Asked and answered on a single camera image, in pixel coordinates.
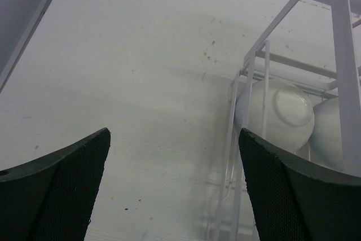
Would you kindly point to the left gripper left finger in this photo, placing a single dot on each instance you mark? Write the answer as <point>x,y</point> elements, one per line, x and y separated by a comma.
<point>52,197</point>

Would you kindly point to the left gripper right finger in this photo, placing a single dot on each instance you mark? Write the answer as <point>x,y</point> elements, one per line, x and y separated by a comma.
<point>295,199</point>

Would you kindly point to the white bowl right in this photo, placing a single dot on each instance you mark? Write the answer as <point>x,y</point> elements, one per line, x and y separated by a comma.
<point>325,140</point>

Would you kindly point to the white bowl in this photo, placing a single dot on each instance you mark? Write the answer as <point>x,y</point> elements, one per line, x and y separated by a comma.
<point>290,114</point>
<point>325,140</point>

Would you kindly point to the white bowl middle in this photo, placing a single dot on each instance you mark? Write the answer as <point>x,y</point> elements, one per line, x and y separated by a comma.
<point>290,114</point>

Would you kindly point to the white wire dish rack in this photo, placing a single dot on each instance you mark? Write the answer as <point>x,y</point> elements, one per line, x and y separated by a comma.
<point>297,77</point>

